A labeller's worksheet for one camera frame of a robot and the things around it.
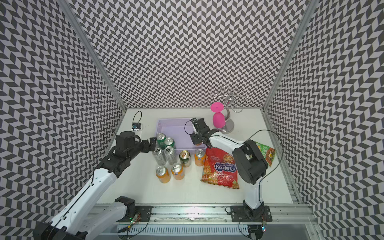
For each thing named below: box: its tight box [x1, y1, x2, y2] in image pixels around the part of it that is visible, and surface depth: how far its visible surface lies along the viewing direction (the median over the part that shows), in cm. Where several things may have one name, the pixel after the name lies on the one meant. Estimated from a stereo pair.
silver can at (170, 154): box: [164, 145, 178, 166], surface depth 83 cm
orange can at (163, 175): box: [155, 166, 171, 184], surface depth 79 cm
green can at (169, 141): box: [164, 137, 175, 147], surface depth 90 cm
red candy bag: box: [200, 147, 240, 190], surface depth 84 cm
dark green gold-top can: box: [179, 150, 191, 168], surface depth 84 cm
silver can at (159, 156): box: [152, 146, 167, 166], surface depth 84 cm
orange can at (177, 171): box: [171, 163, 185, 181], surface depth 80 cm
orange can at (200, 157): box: [194, 149, 206, 167], surface depth 86 cm
